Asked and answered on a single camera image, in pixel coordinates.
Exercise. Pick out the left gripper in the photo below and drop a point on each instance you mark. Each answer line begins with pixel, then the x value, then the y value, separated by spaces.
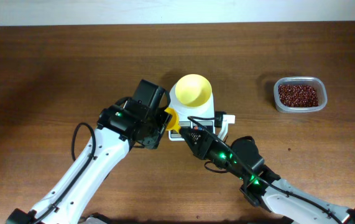
pixel 163 119

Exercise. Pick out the red beans in container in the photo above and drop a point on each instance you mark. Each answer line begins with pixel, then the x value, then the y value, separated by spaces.
pixel 298 96

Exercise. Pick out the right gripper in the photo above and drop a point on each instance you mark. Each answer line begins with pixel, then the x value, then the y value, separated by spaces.
pixel 204 144

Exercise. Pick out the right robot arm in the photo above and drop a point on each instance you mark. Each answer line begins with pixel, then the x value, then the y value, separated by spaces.
pixel 261 186

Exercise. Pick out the pale yellow plastic bowl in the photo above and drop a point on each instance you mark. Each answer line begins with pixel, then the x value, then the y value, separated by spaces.
pixel 193 90

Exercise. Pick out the white digital kitchen scale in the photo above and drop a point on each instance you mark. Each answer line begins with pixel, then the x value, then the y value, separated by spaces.
pixel 204 111

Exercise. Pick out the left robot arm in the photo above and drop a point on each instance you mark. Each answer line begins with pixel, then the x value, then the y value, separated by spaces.
pixel 108 145

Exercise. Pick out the yellow measuring scoop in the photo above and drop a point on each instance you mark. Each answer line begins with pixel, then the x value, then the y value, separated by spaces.
pixel 173 124

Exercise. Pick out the clear plastic food container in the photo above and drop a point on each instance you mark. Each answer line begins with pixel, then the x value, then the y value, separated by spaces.
pixel 316 83

